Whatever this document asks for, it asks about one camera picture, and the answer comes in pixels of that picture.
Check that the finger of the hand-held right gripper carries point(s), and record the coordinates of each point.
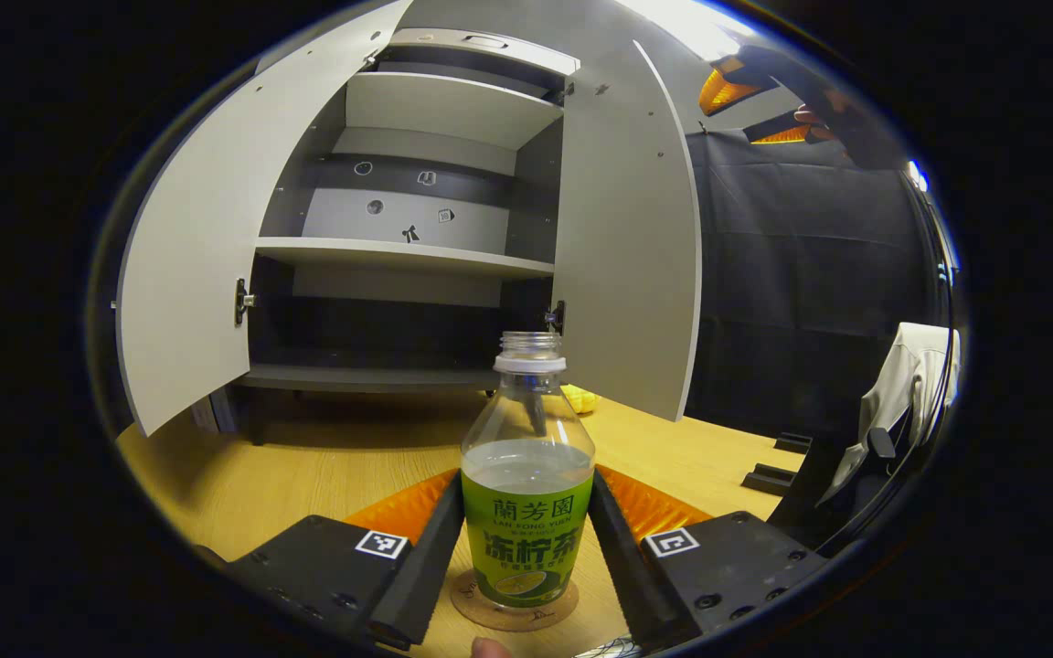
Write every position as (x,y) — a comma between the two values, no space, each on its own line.
(723,91)
(778,135)

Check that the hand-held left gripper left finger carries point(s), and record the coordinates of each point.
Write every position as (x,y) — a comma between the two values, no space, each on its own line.
(421,571)

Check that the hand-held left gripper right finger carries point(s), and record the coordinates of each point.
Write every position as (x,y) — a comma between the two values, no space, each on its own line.
(622,567)

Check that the brown cork coaster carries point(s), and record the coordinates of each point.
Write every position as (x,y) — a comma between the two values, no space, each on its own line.
(481,614)

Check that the green label bottle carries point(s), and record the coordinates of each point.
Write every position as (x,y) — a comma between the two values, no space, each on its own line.
(526,539)

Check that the white cabinet door square stickers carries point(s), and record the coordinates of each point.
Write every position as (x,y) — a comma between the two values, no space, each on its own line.
(622,256)

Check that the white cabinet door checkered sticker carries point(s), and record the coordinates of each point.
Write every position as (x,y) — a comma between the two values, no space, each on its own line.
(197,247)

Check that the white cabinet shelf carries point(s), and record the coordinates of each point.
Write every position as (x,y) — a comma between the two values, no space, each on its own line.
(398,253)
(444,105)

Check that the grey white cabinet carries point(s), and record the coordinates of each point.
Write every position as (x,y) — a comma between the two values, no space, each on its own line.
(398,288)

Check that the white cabinet drawer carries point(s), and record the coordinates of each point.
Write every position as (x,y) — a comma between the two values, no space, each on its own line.
(435,41)

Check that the small ceiling light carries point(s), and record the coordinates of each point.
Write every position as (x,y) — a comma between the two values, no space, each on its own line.
(919,175)

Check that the long ceiling light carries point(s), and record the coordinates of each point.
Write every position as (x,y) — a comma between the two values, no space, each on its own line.
(682,23)

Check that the yellow object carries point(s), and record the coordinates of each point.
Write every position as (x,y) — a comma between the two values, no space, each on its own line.
(581,399)

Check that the black chair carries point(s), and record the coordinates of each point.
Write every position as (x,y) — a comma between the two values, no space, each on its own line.
(819,493)

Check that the white garment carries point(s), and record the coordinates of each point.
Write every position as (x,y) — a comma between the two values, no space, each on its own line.
(901,384)

